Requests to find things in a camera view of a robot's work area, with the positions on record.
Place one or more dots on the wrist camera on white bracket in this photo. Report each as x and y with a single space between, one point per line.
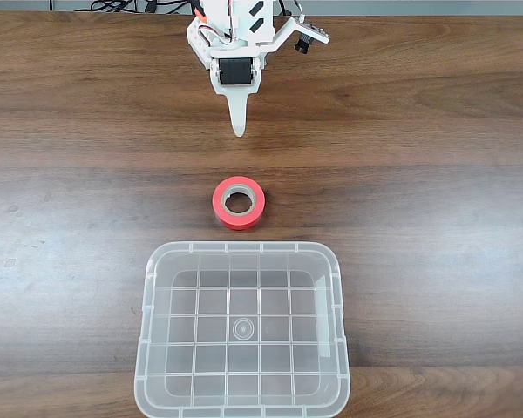
287 32

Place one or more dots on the red tape roll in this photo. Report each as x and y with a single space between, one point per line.
221 214

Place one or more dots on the clear plastic box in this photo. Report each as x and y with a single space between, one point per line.
244 305

